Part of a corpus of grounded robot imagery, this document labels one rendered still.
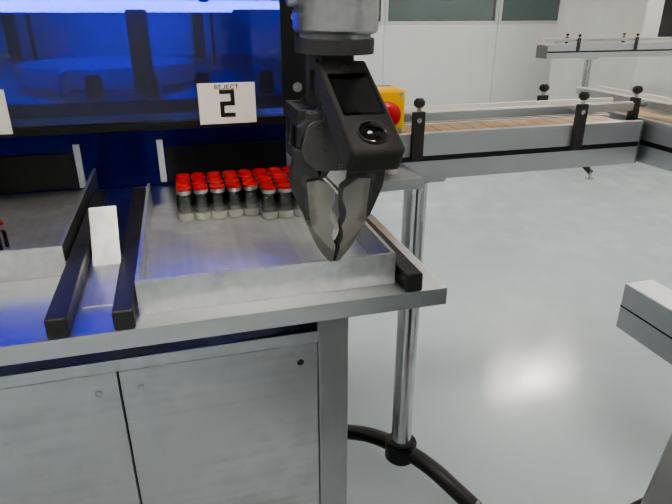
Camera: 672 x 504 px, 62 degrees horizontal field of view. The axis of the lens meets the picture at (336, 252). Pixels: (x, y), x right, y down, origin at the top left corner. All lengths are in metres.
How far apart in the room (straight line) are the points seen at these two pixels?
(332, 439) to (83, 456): 0.47
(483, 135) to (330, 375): 0.56
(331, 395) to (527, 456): 0.77
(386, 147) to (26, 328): 0.37
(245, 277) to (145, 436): 0.63
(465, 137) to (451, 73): 5.03
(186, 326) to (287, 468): 0.73
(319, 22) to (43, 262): 0.39
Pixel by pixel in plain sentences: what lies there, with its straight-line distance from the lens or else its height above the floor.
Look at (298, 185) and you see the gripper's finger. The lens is 0.52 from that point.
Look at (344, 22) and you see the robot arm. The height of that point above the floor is 1.14.
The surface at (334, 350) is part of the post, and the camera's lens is 1.09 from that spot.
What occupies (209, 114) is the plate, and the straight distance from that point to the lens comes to 0.89.
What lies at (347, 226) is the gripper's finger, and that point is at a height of 0.95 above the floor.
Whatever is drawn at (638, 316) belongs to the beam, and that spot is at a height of 0.49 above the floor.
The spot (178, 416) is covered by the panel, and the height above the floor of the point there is 0.46.
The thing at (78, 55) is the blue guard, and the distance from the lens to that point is 0.89.
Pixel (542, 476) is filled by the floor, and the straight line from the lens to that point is 1.72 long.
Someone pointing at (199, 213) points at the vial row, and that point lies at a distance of 0.80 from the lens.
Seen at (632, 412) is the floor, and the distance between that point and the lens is 2.04.
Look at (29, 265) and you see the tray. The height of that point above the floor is 0.90.
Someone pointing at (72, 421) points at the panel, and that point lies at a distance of 1.12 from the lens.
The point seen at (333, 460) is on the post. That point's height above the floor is 0.28.
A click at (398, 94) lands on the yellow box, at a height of 1.02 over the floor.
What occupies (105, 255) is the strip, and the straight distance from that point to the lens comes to 0.70.
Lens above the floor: 1.15
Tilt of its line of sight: 23 degrees down
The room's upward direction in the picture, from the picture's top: straight up
